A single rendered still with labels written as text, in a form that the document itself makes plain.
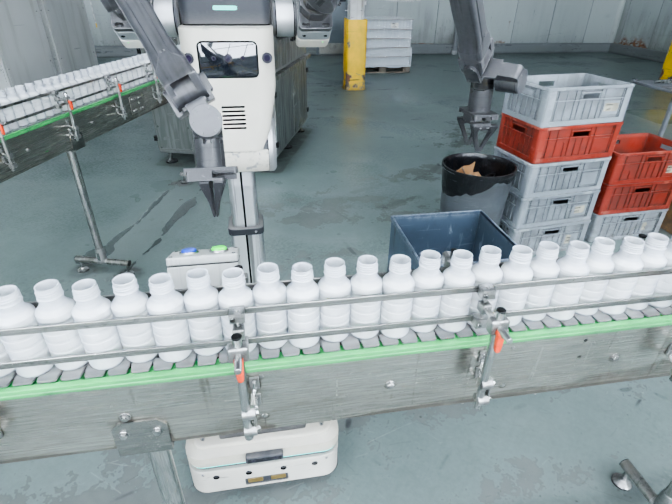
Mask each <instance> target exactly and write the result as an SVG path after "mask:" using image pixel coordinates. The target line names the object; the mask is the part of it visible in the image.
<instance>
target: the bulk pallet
mask: <svg viewBox="0 0 672 504"><path fill-rule="evenodd" d="M364 19H367V43H366V66H365V70H378V71H369V72H365V73H405V72H410V71H409V70H410V67H411V59H412V47H411V46H410V45H411V40H412V38H411V32H412V30H413V29H412V22H413V20H414V19H408V18H403V17H398V16H364ZM409 60H410V64H409ZM366 67H372V68H366ZM386 67H389V68H386ZM386 69H402V71H386Z"/></svg>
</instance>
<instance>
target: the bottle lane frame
mask: <svg viewBox="0 0 672 504"><path fill-rule="evenodd" d="M643 315H644V314H643ZM626 316H627V315H626ZM627 317H628V316H627ZM610 318H611V317H610ZM611 319H612V318H611ZM594 320H595V319H594ZM577 322H578V321H577ZM560 323H561V322H560ZM542 324H543V323H542ZM525 326H526V325H525ZM543 326H544V328H543V329H535V330H530V329H529V328H528V327H527V326H526V328H527V329H526V331H517V332H513V331H512V330H511V329H510V328H508V329H509V332H508V334H509V335H510V336H511V338H512V339H513V342H512V343H511V344H507V343H506V342H505V340H504V342H503V346H502V349H501V351H500V352H499V353H495V357H494V361H493V364H492V368H491V372H490V376H491V377H492V379H494V381H495V384H494V387H493V388H492V389H491V391H490V397H491V399H497V398H505V397H512V396H520V395H527V394H535V393H542V392H550V391H558V390H565V389H573V388H580V387H588V386H595V385H603V384H610V383H618V382H626V381H633V380H641V379H648V378H656V377H663V376H671V374H670V369H671V368H672V362H671V361H670V360H668V355H666V354H665V353H666V351H667V349H668V347H669V345H670V344H671V343H672V315H662V314H660V316H654V317H647V316H645V315H644V317H643V318H636V319H631V318H629V317H628V319H627V320H618V321H615V320H613V319H612V320H611V321H608V322H597V321H596V320H595V322H594V323H590V324H581V323H580V322H578V325H572V326H564V325H563V324H562V323H561V327H553V328H547V327H546V326H545V325H544V324H543ZM472 332H473V331H472ZM454 335H455V338H453V339H444V340H441V339H439V337H438V336H437V335H436V340H434V341H425V342H422V341H421V340H420V339H419V338H418V337H417V340H418V341H417V342H416V343H407V344H403V343H402V342H401V341H400V339H398V342H399V343H398V345H389V346H383V344H382V343H381V341H379V346H378V347H370V348H364V347H363V345H362V344H361V343H360V348H359V349H352V350H344V349H343V347H342V345H340V350H339V351H334V352H324V351H323V349H322V347H320V353H315V354H306V355H305V354H304V353H303V351H302V349H300V354H299V355H297V356H288V357H284V356H283V354H282V351H280V353H279V357H278V358H269V359H262V356H261V354H260V353H259V357H258V359H257V360H251V361H248V362H245V369H246V378H247V386H248V394H249V402H250V405H251V394H252V390H253V389H252V390H250V384H249V377H253V376H259V383H260V389H257V391H256V393H261V403H262V404H261V405H259V407H258V409H259V415H257V424H258V425H260V428H261V430H263V429H270V428H278V427H285V426H293V425H300V424H308V423H316V422H323V421H331V420H338V419H346V418H353V417H361V416H369V415H376V414H384V413H391V412H399V411H406V410H414V409H421V408H429V407H437V406H444V405H452V404H459V403H467V402H474V399H473V394H474V393H476V392H477V388H478V386H477V384H476V379H477V378H474V374H475V370H476V367H479V366H480V363H478V362H477V361H478V357H479V352H480V351H481V350H487V346H488V342H489V338H490V334H489V335H480V336H477V335H476V334H475V333H474V332H473V336H471V337H462V338H459V337H458V336H457V335H456V334H455V333H454ZM61 376H62V374H61V375H60V377H59V378H58V379H57V381H56V382H50V383H40V384H38V383H37V379H38V377H37V378H36V379H35V381H34V382H33V383H32V384H31V385H22V386H13V385H12V384H13V381H14V379H13V381H12V382H11V383H10V384H9V386H7V387H4V388H0V429H1V431H2V433H3V435H4V436H3V437H0V464H6V463H13V462H21V461H28V460H36V459H43V458H51V457H58V456H66V455H74V454H81V453H89V452H96V451H104V450H111V449H117V446H116V444H115V441H114V438H113V435H112V433H111V430H112V428H113V427H114V426H115V425H116V424H117V423H118V422H127V421H132V420H140V419H148V418H156V417H158V418H160V419H162V420H164V421H166V422H167V423H168V427H169V431H170V435H171V438H172V441H179V440H187V439H195V438H202V437H210V436H217V435H225V434H232V433H240V432H244V427H243V420H242V413H241V405H240V398H239V391H238V384H237V378H236V374H234V363H224V364H221V363H220V361H219V358H218V357H217V360H216V363H215V364H214V365H205V366H198V361H197V360H196V361H195V364H194V366H193V367H187V368H178V369H177V368H176V363H174V364H173V366H172V368H171V369H169V370H159V371H154V367H153V364H152V366H151V368H150V370H149V371H148V372H141V373H131V367H130V368H129V370H128V372H127V373H126V374H123V375H114V376H109V375H108V370H107V371H106V372H105V374H104V376H102V377H95V378H85V377H84V376H85V372H84V373H83V375H82V376H81V378H80V379H77V380H68V381H62V380H61Z"/></svg>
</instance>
